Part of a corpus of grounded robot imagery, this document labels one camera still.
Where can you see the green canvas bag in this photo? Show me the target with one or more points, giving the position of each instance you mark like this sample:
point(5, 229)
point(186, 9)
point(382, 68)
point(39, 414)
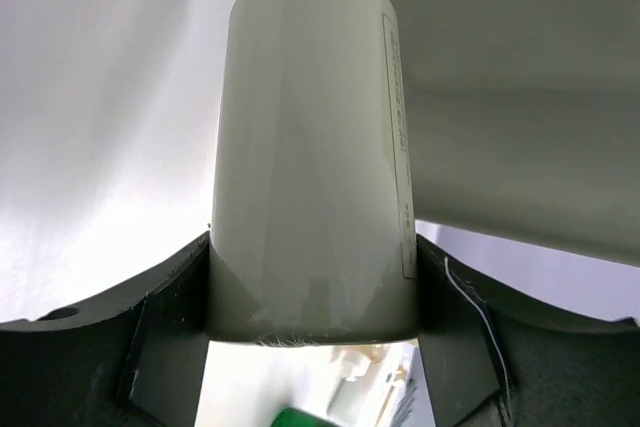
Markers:
point(523, 119)

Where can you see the white grey cylindrical bottle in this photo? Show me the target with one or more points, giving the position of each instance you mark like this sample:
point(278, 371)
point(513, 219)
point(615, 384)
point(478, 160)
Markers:
point(312, 234)

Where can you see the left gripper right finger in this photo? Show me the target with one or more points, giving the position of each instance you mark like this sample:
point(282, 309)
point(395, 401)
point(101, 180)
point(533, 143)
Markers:
point(494, 356)

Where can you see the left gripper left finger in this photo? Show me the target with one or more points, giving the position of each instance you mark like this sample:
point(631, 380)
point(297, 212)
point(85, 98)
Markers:
point(133, 355)

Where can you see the green dish soap bottle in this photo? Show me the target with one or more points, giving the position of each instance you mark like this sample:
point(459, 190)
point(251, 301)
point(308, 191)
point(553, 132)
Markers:
point(291, 414)

